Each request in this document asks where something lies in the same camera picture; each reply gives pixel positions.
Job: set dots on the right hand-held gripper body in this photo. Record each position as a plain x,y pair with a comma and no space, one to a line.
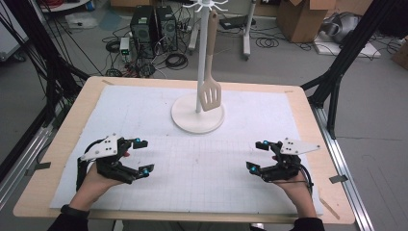
284,166

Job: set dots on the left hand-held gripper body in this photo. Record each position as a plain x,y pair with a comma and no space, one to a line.
110,166

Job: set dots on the beige slotted spatula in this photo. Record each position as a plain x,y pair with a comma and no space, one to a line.
210,96

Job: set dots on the white hook stand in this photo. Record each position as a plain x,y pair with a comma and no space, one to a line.
201,48

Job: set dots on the person's left hand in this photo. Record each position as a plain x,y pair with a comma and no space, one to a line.
89,187

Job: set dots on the person's right hand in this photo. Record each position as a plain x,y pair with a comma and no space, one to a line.
300,195

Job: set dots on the white grid mat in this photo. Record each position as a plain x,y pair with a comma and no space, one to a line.
192,166

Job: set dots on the black tape strip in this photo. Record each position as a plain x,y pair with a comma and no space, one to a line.
40,166
338,179

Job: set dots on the black wristband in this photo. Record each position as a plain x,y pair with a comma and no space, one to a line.
75,211

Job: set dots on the thin wooden stick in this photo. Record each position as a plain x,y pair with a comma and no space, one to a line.
330,209

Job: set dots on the small bench power supply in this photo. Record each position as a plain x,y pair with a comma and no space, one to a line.
125,48

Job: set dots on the black computer tower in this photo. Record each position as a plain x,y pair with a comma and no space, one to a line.
166,27
142,30

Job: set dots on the white wheeled metal stand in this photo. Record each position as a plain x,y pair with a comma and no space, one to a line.
247,32

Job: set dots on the flat black box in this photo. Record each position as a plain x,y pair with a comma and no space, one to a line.
235,21

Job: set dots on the white foam board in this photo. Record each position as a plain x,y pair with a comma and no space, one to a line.
349,49

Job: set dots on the large cardboard box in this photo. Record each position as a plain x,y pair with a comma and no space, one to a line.
304,19

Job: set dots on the grey bag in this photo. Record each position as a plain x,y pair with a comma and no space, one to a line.
341,27

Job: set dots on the white round table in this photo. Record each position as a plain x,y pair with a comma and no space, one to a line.
64,5

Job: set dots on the aluminium rail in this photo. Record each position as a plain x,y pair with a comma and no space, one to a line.
346,166
22,166

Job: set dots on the black metal frame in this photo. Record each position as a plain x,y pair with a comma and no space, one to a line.
340,64

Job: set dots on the black metal frame post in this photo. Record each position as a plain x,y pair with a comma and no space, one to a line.
32,48

